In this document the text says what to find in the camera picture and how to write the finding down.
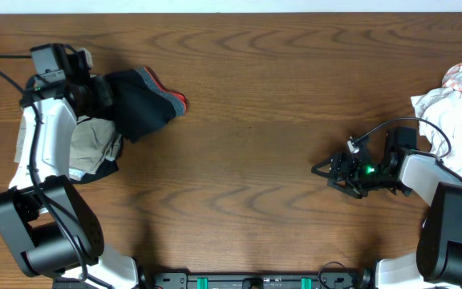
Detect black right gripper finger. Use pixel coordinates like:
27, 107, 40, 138
311, 157, 334, 179
327, 180, 369, 199

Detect black leggings with red waistband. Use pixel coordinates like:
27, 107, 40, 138
105, 67, 187, 143

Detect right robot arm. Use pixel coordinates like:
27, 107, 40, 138
311, 149, 462, 288

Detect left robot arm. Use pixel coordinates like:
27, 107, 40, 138
0, 75, 140, 288

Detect olive green fabric bag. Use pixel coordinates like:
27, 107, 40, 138
9, 115, 122, 188

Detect black cloth under bag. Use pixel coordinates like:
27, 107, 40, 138
71, 160, 119, 184

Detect white crumpled garment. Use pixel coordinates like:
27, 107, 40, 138
411, 63, 462, 176

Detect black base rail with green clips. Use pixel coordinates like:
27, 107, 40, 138
136, 262, 376, 289

